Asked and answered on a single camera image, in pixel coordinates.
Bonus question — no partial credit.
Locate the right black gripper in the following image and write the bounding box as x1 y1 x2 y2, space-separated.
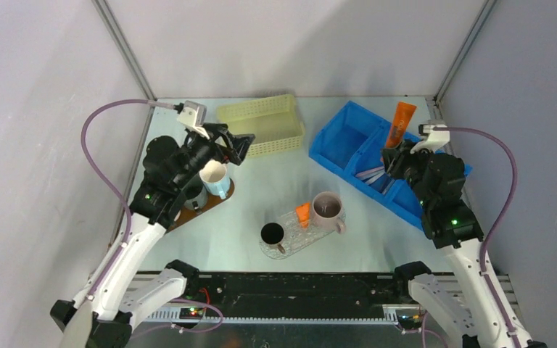
381 139 434 209

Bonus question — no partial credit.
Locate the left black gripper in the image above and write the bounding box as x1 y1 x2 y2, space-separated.
172 123 255 190

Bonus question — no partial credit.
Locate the light blue mug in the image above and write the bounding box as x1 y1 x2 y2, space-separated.
199 160 231 199

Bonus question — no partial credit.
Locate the dark grey mug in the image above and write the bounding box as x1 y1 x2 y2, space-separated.
183 181 208 214

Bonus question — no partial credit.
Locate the orange toothpaste tube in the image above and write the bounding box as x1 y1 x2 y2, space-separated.
294 202 310 229
384 101 417 148

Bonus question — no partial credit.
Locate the brown mug black inside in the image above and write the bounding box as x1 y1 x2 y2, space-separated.
260 223 286 254

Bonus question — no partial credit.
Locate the clear textured plastic box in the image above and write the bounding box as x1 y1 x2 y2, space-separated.
285 202 315 241

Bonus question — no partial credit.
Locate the pink mug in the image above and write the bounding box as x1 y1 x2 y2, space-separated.
310 191 346 234

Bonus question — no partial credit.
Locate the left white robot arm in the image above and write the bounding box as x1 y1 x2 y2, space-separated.
50 123 255 347

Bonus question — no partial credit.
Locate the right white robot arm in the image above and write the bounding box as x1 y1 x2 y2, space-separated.
381 141 546 347

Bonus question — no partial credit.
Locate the light blue toothbrush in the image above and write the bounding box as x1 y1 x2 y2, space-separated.
363 171 392 191

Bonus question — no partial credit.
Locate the brown wooden oval tray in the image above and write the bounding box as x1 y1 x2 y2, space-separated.
165 178 236 234

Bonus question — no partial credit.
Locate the clear textured oval tray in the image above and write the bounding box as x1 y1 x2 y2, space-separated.
259 213 336 260

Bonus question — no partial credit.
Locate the yellow perforated plastic basket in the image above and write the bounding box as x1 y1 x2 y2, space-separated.
216 94 305 157

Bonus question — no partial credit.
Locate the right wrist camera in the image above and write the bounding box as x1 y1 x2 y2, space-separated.
410 120 450 154

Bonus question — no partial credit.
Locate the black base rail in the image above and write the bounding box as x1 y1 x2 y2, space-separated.
182 261 431 321

